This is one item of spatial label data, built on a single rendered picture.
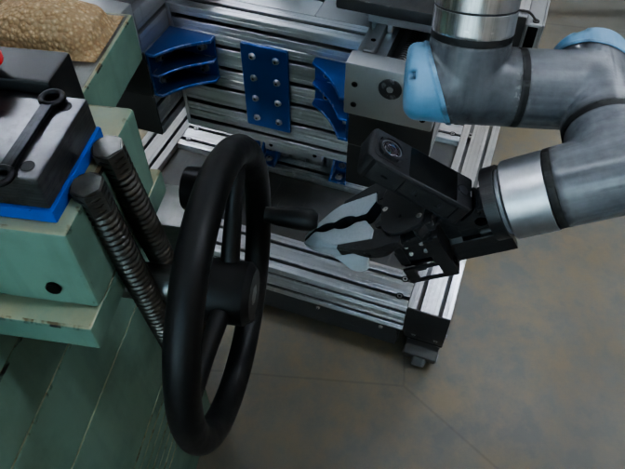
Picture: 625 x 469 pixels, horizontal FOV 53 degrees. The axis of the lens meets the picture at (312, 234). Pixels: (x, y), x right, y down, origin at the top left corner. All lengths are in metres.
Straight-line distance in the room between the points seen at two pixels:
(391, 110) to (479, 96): 0.34
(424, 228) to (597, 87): 0.20
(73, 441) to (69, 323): 0.27
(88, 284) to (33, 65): 0.17
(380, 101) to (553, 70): 0.36
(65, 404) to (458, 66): 0.52
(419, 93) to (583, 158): 0.15
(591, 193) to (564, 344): 1.05
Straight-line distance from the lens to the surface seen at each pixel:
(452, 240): 0.63
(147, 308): 0.58
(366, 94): 0.92
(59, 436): 0.74
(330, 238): 0.64
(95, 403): 0.81
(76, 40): 0.72
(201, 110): 1.26
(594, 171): 0.57
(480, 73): 0.60
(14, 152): 0.46
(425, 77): 0.60
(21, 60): 0.54
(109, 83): 0.73
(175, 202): 0.93
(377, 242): 0.61
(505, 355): 1.53
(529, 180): 0.57
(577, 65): 0.63
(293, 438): 1.38
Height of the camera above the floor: 1.29
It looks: 50 degrees down
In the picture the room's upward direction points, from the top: straight up
